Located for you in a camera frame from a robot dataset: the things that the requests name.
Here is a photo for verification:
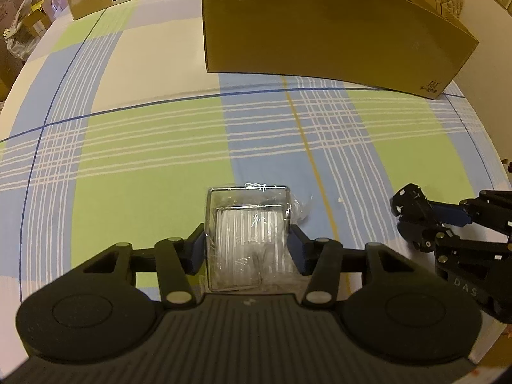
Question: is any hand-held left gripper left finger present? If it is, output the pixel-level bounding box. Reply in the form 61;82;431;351
82;223;208;308

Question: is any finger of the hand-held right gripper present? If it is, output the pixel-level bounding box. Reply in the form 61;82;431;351
399;218;512;256
427;190;512;229

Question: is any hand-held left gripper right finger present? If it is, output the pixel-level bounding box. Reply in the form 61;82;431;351
288;225;420;308

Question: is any clear plastic box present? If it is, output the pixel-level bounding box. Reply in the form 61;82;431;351
204;183;312;293

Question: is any brown cardboard box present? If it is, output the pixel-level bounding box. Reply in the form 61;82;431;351
199;0;480;101

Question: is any plaid tablecloth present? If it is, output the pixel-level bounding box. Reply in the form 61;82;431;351
0;0;512;369

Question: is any cardboard box with plastic bag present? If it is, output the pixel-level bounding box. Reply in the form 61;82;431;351
2;0;57;61

